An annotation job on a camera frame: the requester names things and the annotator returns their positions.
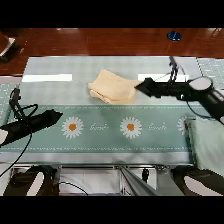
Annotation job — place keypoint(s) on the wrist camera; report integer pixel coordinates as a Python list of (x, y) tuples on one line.
[(14, 97), (173, 66)]

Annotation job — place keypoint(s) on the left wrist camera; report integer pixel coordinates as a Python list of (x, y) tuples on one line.
[(14, 97)]

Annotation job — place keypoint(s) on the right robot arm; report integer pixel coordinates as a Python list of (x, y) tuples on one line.
[(200, 85)]

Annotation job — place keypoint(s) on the pale green garment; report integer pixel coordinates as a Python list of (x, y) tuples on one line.
[(208, 145)]

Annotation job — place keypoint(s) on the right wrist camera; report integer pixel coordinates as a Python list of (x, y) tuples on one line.
[(173, 66)]

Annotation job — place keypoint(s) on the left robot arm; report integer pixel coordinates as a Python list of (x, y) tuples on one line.
[(30, 124)]

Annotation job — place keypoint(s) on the cream garment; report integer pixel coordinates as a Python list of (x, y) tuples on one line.
[(111, 87)]

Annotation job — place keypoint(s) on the blue round object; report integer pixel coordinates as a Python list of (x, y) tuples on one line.
[(174, 35)]

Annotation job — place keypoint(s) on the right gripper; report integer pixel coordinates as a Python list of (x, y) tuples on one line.
[(151, 88)]

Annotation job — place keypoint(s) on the silver frame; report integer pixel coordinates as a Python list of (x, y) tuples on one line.
[(136, 183)]

